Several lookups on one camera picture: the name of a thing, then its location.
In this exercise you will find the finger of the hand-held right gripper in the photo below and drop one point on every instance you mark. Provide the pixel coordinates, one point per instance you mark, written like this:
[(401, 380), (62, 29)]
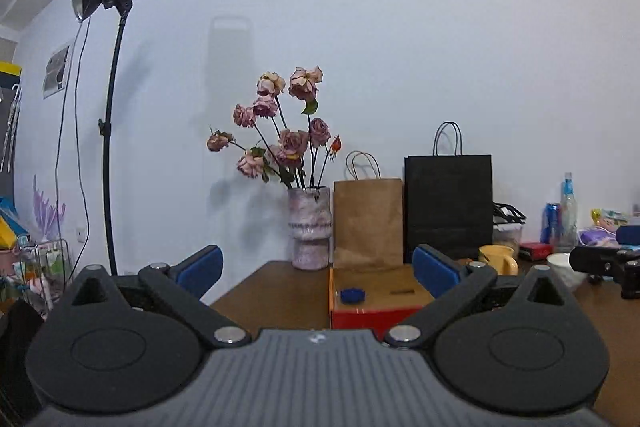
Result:
[(595, 261), (629, 235)]

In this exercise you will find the grey wall poster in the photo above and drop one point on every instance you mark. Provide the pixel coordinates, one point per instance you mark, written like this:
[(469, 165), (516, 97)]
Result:
[(56, 69)]

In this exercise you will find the brown paper bag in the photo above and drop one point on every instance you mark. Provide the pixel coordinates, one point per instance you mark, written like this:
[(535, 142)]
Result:
[(367, 222)]

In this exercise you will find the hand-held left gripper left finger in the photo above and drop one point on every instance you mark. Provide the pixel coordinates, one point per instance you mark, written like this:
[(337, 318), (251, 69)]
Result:
[(200, 269)]

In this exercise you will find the yellow snack packet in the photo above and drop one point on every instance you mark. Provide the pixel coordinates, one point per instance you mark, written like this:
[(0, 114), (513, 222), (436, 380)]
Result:
[(607, 217)]

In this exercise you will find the black paper bag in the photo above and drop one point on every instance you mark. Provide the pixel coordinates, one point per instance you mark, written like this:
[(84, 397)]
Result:
[(447, 207)]

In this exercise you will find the blue bottle cap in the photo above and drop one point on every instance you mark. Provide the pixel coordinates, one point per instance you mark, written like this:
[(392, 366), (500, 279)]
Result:
[(352, 295)]

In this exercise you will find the white wall socket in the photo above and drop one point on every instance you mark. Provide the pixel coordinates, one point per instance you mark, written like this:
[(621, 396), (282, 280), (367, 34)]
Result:
[(80, 234)]

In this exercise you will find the purple packet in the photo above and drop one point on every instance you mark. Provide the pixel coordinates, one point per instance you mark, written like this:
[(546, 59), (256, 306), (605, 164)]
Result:
[(597, 237)]

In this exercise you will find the dried pink roses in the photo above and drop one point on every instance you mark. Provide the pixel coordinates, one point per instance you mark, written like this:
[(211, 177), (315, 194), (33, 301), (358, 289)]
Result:
[(280, 132)]

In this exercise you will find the clear plastic bottle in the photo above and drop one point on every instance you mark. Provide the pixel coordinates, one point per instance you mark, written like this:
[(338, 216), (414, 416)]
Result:
[(568, 217)]

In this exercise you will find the pink mottled vase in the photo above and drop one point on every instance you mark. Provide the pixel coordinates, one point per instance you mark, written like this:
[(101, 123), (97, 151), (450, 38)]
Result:
[(309, 227)]

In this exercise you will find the small red box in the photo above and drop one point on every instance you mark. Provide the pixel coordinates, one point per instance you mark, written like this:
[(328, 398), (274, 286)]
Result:
[(535, 250)]

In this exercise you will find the blue yellow packets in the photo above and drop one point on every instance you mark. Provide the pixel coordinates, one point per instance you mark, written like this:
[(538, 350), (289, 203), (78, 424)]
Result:
[(10, 222)]

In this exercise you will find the red cardboard box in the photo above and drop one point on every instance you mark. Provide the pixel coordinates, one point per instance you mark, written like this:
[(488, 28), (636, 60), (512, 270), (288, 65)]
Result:
[(372, 304)]

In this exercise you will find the white bowl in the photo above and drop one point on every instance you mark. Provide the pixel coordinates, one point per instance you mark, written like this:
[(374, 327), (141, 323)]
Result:
[(562, 269)]

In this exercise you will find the purple wall decoration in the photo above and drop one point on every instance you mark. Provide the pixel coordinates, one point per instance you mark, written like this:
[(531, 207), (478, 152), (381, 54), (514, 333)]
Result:
[(46, 212)]

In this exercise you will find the yellow mug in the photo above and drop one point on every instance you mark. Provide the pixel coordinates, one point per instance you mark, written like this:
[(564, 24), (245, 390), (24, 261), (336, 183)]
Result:
[(496, 258)]

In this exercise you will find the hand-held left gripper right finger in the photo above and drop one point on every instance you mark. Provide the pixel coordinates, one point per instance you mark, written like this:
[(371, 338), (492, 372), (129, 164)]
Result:
[(434, 274)]

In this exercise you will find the clear container with clip lid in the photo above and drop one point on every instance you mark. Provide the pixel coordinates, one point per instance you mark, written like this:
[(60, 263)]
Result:
[(507, 227)]

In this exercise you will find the blue drink can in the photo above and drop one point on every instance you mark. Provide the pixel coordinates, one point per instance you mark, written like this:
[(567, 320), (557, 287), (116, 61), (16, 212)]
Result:
[(551, 223)]

